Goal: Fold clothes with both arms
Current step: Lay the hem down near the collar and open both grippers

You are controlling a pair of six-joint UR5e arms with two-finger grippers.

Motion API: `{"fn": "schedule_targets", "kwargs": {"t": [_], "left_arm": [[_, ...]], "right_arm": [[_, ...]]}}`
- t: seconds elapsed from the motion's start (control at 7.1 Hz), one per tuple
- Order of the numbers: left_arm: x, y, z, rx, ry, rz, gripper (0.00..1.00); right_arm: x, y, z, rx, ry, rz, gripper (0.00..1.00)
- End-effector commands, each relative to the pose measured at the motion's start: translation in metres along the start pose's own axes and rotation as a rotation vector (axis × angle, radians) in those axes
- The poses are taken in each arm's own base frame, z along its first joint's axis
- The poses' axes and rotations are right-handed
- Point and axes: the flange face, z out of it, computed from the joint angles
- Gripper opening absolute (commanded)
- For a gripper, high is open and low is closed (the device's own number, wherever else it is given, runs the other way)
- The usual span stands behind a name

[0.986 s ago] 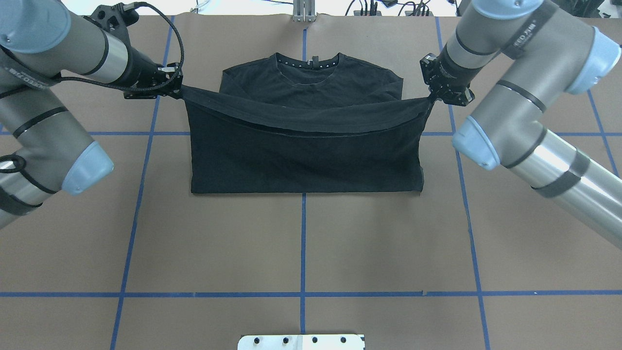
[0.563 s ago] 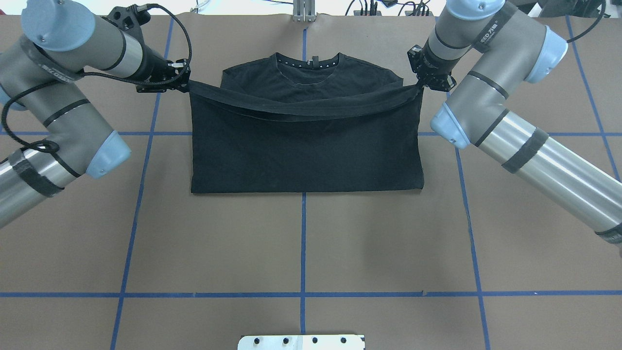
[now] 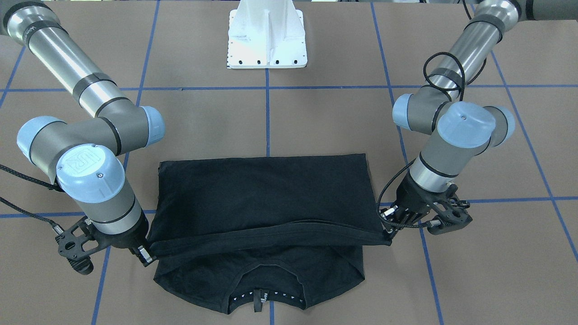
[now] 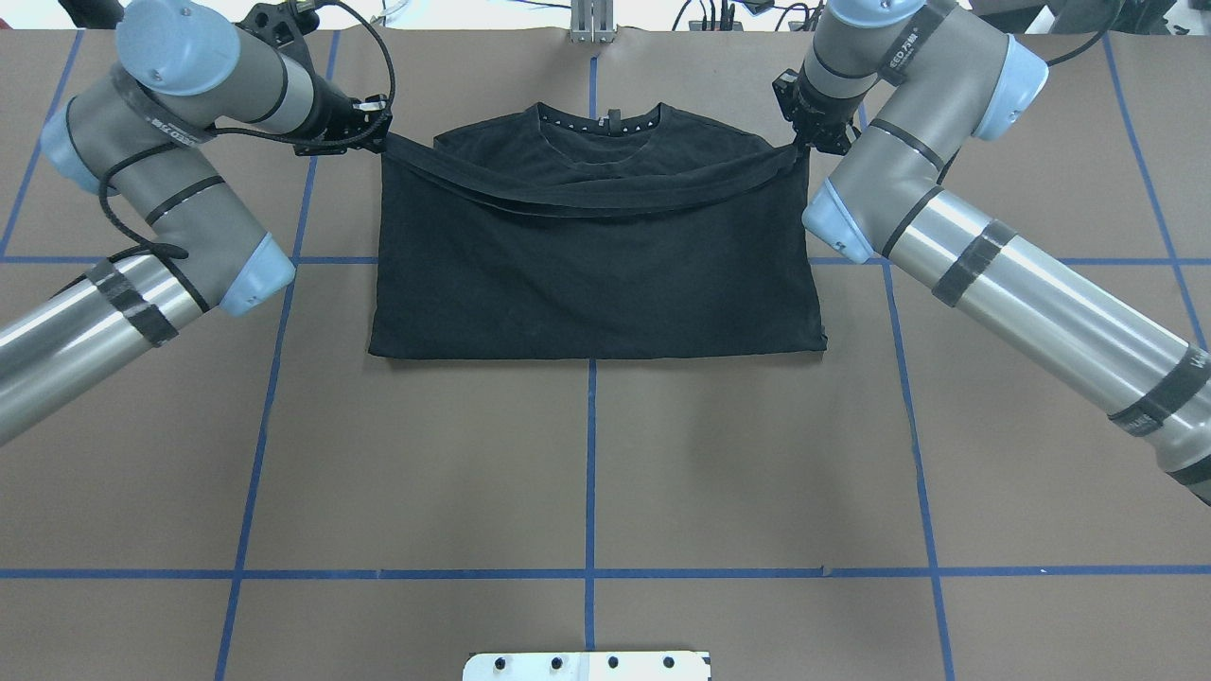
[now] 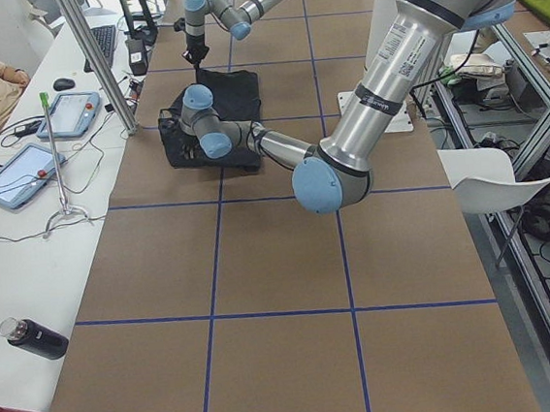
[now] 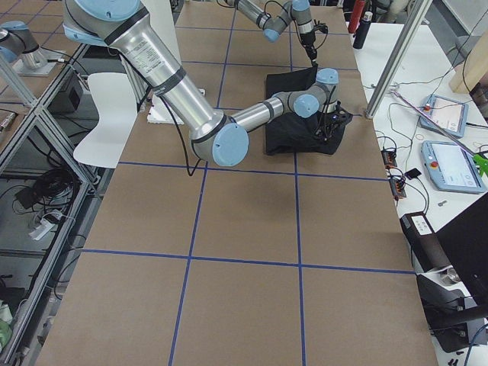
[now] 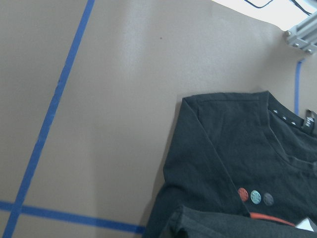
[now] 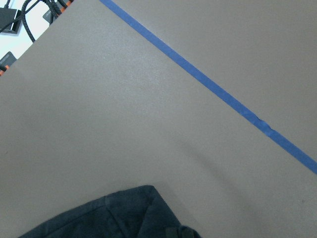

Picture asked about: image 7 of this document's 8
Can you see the black t-shirt with logo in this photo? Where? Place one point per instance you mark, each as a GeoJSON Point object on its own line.
{"type": "Point", "coordinates": [240, 165]}

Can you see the aluminium frame post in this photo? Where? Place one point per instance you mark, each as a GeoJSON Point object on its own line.
{"type": "Point", "coordinates": [304, 35]}

